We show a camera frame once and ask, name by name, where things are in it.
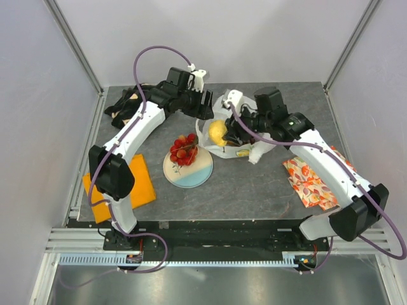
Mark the orange folded cloth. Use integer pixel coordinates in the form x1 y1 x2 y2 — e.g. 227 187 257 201
92 154 156 224

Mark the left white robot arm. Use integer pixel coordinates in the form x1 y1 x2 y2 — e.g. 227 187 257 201
88 65 214 250

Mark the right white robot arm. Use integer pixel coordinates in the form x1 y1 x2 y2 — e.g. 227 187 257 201
221 86 389 250

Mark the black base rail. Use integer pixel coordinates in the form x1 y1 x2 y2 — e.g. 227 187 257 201
104 219 329 253

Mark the black patterned cloth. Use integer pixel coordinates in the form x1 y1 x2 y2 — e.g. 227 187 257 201
104 86 143 129

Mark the cream and blue plate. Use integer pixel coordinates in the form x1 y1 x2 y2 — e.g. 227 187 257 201
163 146 214 189

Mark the grey stone mat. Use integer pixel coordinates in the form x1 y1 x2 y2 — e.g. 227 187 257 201
78 81 371 228

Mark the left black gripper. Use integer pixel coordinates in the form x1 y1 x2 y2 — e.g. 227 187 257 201
178 85 214 121

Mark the red fake cherry bunch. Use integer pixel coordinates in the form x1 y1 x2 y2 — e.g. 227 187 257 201
169 133 198 166

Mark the floral orange cloth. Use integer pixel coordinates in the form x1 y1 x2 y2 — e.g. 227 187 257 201
282 156 338 211

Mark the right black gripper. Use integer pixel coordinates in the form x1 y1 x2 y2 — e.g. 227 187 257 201
223 102 271 146

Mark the yellow fake lemon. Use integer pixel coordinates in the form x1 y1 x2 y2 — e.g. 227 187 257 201
209 119 227 151

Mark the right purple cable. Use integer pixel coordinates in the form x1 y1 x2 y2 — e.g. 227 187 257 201
228 103 407 276

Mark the purple cable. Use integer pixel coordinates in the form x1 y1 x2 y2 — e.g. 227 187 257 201
228 103 407 276
58 46 193 289

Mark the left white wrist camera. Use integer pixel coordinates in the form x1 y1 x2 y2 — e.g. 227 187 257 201
188 64 209 93

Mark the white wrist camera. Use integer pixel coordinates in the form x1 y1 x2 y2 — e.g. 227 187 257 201
188 64 209 93
221 90 244 111

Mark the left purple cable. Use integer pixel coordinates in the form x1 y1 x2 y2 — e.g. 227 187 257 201
58 46 193 289

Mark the white plastic bag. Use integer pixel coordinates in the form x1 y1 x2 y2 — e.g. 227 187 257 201
195 97 275 165

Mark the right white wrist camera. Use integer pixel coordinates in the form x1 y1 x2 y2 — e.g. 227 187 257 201
221 90 244 111

